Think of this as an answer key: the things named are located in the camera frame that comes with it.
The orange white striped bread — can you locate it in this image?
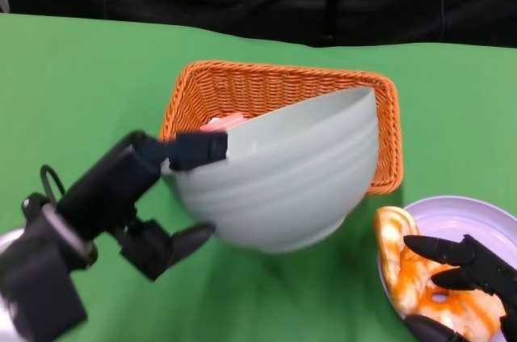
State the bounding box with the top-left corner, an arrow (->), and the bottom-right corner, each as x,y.
397,247 -> 506,341

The green table cloth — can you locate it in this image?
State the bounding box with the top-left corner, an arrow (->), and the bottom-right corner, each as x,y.
0,12 -> 517,342

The grey-green bowl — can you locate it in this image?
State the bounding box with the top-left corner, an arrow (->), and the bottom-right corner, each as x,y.
161,87 -> 380,254

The plain orange ring bread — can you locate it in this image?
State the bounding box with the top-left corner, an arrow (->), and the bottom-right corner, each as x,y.
373,206 -> 421,315

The lavender plate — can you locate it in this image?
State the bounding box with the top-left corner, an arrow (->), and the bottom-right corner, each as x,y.
377,195 -> 517,321

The orange wicker basket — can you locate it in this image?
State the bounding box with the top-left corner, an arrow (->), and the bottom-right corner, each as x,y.
158,60 -> 404,196

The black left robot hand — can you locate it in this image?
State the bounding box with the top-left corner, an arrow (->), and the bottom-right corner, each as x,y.
56,130 -> 229,282

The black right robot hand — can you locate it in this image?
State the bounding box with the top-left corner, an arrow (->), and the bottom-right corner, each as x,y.
402,234 -> 517,342

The salmon pink cake slice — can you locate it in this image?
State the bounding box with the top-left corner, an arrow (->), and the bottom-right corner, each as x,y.
200,113 -> 247,133

